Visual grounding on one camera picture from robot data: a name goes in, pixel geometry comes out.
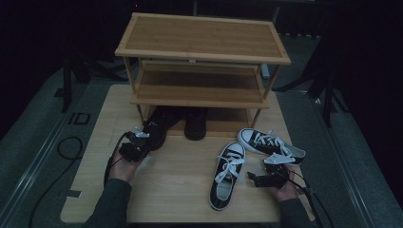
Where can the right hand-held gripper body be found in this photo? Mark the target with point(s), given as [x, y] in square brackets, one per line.
[277, 177]

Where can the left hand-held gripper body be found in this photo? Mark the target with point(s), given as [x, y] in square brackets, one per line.
[134, 148]

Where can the black canvas sneaker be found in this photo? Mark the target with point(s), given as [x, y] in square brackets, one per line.
[269, 144]
[226, 177]

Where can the black boot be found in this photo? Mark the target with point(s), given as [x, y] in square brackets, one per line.
[161, 126]
[195, 125]

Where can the wooden shoe rack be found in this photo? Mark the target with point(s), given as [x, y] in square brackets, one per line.
[202, 34]

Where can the person's right hand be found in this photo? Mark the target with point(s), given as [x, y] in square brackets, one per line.
[286, 191]

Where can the person's left hand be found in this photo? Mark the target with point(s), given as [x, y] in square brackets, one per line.
[122, 171]

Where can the black metal stand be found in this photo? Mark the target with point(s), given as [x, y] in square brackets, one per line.
[328, 104]
[67, 85]

